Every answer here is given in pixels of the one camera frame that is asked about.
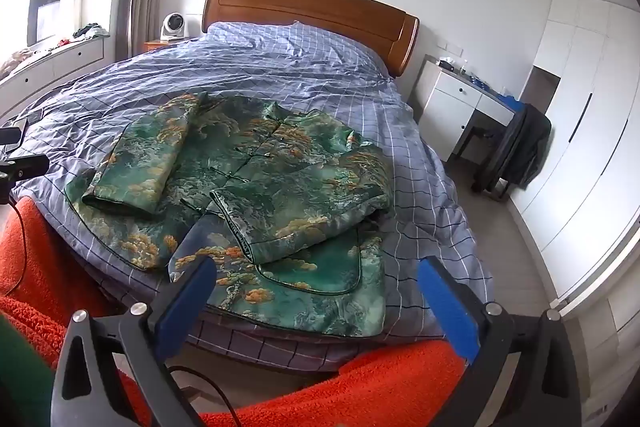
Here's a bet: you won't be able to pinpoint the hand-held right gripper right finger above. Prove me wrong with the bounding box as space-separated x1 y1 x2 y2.
417 257 583 427

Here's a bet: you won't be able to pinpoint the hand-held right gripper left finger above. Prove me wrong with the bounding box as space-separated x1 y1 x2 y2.
50 254 218 427

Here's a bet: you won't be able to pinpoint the green printed jacket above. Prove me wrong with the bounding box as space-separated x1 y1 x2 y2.
65 91 393 338

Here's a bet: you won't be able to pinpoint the pile of clothes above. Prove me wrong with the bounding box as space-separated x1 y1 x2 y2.
72 23 111 40

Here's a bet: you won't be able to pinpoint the orange fleece cloth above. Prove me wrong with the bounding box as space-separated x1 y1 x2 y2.
0 197 481 427

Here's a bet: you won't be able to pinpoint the chair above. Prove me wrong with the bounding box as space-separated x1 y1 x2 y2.
469 124 516 204

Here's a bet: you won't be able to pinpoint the green cloth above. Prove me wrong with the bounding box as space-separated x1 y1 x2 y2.
0 312 53 427

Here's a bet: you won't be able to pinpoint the dark jacket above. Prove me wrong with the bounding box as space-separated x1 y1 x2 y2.
492 103 552 190

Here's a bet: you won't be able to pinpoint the white desk with drawers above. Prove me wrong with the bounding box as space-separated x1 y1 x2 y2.
415 54 526 162

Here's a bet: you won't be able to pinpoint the white wardrobe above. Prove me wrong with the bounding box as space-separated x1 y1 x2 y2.
510 0 640 303

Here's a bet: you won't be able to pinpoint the black device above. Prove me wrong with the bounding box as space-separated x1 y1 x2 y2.
0 117 51 205

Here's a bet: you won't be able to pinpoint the blue cloth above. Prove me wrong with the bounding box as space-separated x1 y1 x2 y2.
470 77 525 112

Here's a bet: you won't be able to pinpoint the small dark desk items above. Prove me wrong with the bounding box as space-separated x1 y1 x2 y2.
437 57 468 75

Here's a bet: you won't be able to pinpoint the wooden nightstand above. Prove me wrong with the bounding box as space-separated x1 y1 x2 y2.
144 38 191 55

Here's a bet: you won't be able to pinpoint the white window bench cabinet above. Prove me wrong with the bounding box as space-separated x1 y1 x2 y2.
0 32 108 120

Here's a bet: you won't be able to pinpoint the blue checked pillow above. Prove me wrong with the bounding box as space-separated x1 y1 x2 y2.
206 21 301 50

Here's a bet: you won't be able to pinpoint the white desk fan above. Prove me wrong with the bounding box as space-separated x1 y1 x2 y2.
160 12 197 42

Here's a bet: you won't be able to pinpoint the wooden headboard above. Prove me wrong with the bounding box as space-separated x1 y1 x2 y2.
202 0 420 78

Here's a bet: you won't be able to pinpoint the black cable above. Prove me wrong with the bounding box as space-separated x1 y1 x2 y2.
0 199 27 297
167 364 244 427

